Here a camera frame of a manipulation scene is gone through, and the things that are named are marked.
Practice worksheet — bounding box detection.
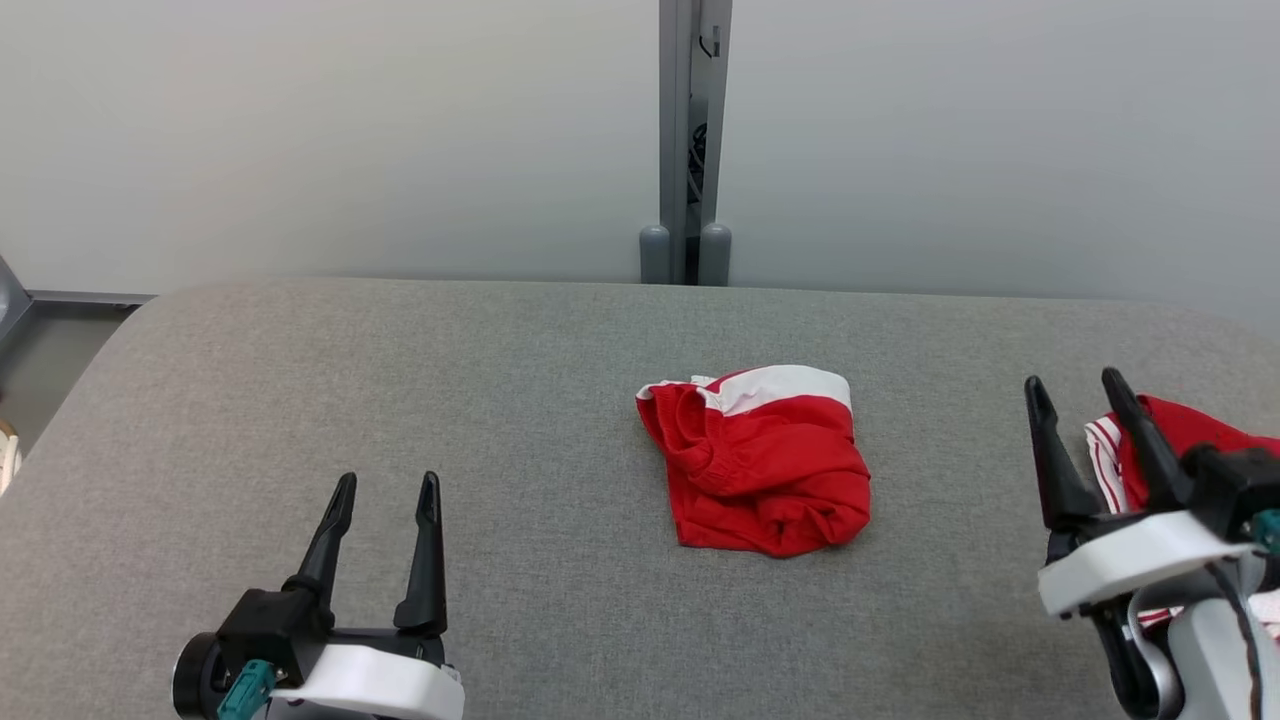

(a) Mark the red shorts white waistband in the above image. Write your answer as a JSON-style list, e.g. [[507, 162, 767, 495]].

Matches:
[[636, 364, 873, 559]]

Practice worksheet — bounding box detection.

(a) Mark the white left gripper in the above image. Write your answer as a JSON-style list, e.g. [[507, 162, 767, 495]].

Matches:
[[265, 471, 467, 720]]

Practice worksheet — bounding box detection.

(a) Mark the grey cylindrical post foot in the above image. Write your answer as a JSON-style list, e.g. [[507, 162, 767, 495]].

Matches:
[[640, 225, 671, 286], [700, 222, 733, 287]]

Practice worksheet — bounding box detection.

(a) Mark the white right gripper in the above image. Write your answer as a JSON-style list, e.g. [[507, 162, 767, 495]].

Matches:
[[1023, 367, 1266, 622]]

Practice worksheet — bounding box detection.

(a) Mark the grey metal stand leg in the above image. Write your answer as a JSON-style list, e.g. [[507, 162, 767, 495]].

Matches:
[[0, 255, 156, 381]]

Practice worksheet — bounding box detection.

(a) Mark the red basketball jersey number 23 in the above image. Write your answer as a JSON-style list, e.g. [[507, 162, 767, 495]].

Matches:
[[1083, 394, 1280, 646]]

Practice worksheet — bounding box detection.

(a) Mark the grey metal partition post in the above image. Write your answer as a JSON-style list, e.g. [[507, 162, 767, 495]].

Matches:
[[640, 0, 734, 287]]

